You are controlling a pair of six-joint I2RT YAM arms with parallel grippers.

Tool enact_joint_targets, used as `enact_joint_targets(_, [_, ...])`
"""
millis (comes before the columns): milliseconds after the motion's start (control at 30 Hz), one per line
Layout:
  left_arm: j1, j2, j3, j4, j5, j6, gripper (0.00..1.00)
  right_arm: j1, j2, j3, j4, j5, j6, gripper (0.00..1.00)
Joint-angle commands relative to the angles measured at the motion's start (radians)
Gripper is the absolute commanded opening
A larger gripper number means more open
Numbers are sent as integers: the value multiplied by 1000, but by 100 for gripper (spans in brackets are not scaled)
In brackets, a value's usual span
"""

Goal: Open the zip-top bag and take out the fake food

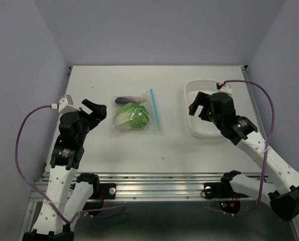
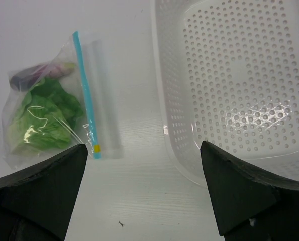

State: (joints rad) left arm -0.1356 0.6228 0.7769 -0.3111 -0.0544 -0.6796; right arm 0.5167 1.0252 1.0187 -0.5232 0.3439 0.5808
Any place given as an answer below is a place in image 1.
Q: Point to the clear zip top bag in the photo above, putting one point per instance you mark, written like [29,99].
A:
[150,104]

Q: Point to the white perforated basket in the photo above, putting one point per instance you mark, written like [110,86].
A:
[200,128]

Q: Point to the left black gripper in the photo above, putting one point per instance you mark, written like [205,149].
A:
[99,112]

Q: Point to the aluminium mounting rail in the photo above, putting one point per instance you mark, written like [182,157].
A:
[159,187]

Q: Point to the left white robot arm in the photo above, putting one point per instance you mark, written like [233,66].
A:
[63,202]

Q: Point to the fake green lettuce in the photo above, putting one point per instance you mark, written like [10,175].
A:
[131,116]

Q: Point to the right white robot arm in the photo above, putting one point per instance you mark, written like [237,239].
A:
[278,185]

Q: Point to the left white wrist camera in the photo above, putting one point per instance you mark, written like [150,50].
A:
[64,105]

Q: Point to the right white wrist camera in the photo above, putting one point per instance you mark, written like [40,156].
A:
[224,88]

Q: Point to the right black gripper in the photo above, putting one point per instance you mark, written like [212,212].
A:
[201,99]

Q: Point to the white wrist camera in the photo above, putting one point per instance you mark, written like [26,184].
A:
[224,88]
[64,105]

